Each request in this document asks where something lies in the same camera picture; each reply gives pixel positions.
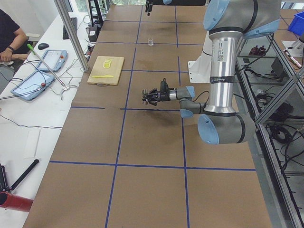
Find green handled reacher grabber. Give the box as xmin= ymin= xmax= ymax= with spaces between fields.
xmin=27 ymin=44 xmax=78 ymax=100

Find red cylinder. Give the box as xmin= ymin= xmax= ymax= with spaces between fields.
xmin=0 ymin=191 xmax=33 ymax=212

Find blue storage bin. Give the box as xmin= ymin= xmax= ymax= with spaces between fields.
xmin=288 ymin=11 xmax=304 ymax=36

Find near teach pendant tablet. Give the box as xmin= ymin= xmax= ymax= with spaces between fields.
xmin=11 ymin=71 xmax=55 ymax=101

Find aluminium frame post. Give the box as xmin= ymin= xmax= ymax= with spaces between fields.
xmin=54 ymin=0 xmax=89 ymax=72

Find black computer mouse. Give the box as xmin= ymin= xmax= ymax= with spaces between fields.
xmin=38 ymin=43 xmax=49 ymax=50

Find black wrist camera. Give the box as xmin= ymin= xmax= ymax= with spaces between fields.
xmin=160 ymin=78 xmax=169 ymax=93

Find clear glass cup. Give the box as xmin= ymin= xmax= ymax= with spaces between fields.
xmin=148 ymin=38 xmax=154 ymax=47

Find seated person black shirt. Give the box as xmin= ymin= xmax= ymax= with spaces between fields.
xmin=0 ymin=10 xmax=29 ymax=62

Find black keyboard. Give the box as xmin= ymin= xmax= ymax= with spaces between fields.
xmin=62 ymin=17 xmax=78 ymax=40

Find wooden cutting board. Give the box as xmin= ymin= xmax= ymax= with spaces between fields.
xmin=87 ymin=56 xmax=124 ymax=86

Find black camera cable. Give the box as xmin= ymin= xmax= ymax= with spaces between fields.
xmin=191 ymin=90 xmax=210 ymax=104

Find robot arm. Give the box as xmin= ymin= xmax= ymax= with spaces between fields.
xmin=142 ymin=0 xmax=281 ymax=144

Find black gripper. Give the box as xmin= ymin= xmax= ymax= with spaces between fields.
xmin=147 ymin=88 xmax=170 ymax=106
xmin=145 ymin=0 xmax=152 ymax=16

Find steel jigger measuring cup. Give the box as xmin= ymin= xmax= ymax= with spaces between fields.
xmin=142 ymin=89 xmax=149 ymax=105

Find front lemon slice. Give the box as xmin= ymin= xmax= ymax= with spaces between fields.
xmin=103 ymin=62 xmax=110 ymax=69

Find teach pendant tablet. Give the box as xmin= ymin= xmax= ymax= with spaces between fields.
xmin=11 ymin=71 xmax=55 ymax=101
xmin=42 ymin=50 xmax=68 ymax=72

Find black box with label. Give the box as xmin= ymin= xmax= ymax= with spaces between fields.
xmin=88 ymin=25 xmax=101 ymax=42

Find far teach pendant tablet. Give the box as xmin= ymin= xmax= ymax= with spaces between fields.
xmin=42 ymin=50 xmax=68 ymax=72

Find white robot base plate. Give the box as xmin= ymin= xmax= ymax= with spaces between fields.
xmin=188 ymin=33 xmax=212 ymax=83

